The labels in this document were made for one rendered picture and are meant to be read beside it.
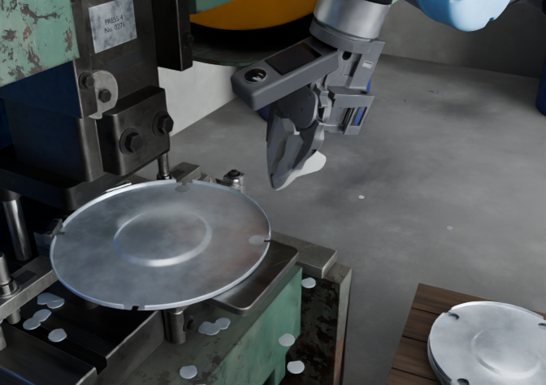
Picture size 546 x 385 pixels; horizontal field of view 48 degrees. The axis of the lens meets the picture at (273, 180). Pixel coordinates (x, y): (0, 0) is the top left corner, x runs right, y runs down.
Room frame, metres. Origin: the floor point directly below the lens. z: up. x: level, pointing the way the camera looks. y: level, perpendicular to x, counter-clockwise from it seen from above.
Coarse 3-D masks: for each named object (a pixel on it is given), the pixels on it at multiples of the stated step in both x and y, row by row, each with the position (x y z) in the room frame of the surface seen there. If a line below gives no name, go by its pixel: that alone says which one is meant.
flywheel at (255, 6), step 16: (240, 0) 1.01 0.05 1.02; (256, 0) 0.99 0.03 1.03; (272, 0) 0.98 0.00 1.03; (288, 0) 0.96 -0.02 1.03; (304, 0) 0.95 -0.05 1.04; (192, 16) 1.06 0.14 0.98; (208, 16) 1.04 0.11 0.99; (224, 16) 1.02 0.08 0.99; (240, 16) 1.01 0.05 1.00; (256, 16) 0.99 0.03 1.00; (272, 16) 0.98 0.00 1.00; (288, 16) 0.96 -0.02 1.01; (304, 16) 0.98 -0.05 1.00
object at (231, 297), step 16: (272, 240) 0.68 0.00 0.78; (272, 256) 0.64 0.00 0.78; (288, 256) 0.64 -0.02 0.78; (256, 272) 0.61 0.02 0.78; (272, 272) 0.61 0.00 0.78; (240, 288) 0.58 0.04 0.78; (256, 288) 0.58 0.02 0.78; (272, 288) 0.59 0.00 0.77; (192, 304) 0.64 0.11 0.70; (208, 304) 0.67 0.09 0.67; (224, 304) 0.55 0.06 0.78; (240, 304) 0.55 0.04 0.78; (256, 304) 0.55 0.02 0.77; (176, 320) 0.62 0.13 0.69; (192, 320) 0.63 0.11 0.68; (176, 336) 0.62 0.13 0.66
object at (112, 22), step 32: (96, 0) 0.68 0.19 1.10; (128, 0) 0.73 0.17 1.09; (96, 32) 0.67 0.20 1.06; (128, 32) 0.72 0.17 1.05; (96, 64) 0.67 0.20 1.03; (128, 64) 0.72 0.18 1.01; (96, 96) 0.65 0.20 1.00; (128, 96) 0.70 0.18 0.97; (160, 96) 0.72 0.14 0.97; (32, 128) 0.68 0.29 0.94; (64, 128) 0.65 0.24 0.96; (96, 128) 0.66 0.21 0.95; (128, 128) 0.66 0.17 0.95; (160, 128) 0.70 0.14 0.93; (32, 160) 0.68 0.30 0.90; (64, 160) 0.65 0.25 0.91; (96, 160) 0.65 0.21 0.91; (128, 160) 0.66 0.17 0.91
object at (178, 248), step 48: (144, 192) 0.80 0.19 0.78; (192, 192) 0.79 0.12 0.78; (240, 192) 0.78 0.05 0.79; (96, 240) 0.67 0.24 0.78; (144, 240) 0.66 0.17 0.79; (192, 240) 0.66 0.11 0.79; (240, 240) 0.67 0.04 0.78; (96, 288) 0.57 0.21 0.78; (144, 288) 0.57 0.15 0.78; (192, 288) 0.57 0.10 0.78
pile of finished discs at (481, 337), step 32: (448, 320) 0.96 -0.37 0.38; (480, 320) 0.96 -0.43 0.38; (512, 320) 0.96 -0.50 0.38; (544, 320) 0.96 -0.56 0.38; (448, 352) 0.87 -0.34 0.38; (480, 352) 0.87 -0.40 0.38; (512, 352) 0.87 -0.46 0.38; (544, 352) 0.87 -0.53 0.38; (448, 384) 0.80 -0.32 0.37; (480, 384) 0.79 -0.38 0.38; (512, 384) 0.79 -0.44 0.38; (544, 384) 0.79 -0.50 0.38
